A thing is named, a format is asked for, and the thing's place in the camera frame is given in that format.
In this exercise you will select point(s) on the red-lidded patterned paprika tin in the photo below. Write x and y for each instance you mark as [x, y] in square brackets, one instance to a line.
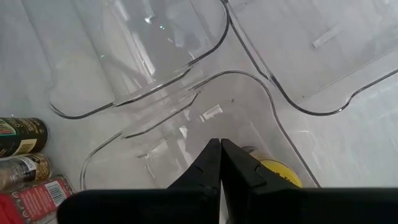
[34, 199]

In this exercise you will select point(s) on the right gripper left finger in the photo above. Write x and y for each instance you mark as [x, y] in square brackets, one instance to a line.
[186, 205]

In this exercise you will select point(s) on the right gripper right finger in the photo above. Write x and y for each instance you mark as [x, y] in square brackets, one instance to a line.
[280, 208]

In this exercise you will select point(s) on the yellow-lidded dark spice jar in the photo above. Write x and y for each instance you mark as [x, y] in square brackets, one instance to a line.
[281, 171]
[21, 137]

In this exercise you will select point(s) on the cork-stoppered glass spice jar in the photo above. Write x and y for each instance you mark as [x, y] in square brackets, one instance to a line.
[21, 171]

